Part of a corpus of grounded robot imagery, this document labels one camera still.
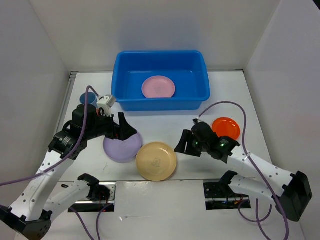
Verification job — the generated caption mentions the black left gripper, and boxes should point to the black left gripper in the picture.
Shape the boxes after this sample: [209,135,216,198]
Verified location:
[85,109,137,141]

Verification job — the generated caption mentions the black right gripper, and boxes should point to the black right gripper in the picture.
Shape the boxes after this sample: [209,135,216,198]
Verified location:
[173,129,209,157]

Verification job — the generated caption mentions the purple plate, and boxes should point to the purple plate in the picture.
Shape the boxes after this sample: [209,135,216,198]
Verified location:
[103,132,143,164]

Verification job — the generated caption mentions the yellow plate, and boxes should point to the yellow plate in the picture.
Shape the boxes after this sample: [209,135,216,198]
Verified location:
[135,142,177,182]

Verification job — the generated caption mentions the pink plate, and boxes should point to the pink plate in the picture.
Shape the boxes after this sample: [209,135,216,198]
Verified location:
[141,75,176,98]

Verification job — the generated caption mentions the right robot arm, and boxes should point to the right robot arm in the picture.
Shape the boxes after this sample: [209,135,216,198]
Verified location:
[174,121,313,222]

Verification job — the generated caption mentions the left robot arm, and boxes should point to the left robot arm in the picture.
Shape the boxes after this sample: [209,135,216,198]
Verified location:
[0,104,137,240]

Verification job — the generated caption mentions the blue plastic bin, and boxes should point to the blue plastic bin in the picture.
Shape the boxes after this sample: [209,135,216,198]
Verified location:
[111,50,211,112]

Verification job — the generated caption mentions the orange plate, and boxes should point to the orange plate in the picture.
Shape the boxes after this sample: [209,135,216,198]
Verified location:
[211,117,241,140]

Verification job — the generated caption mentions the blue cup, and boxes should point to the blue cup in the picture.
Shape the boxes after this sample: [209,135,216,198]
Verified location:
[79,92,98,108]

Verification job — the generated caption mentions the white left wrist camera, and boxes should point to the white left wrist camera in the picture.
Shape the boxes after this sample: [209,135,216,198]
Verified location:
[97,95,116,117]

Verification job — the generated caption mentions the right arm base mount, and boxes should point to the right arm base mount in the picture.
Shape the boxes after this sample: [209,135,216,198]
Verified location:
[203,179,252,211]

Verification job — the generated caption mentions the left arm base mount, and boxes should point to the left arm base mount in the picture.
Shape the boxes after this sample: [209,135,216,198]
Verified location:
[71,182,116,213]

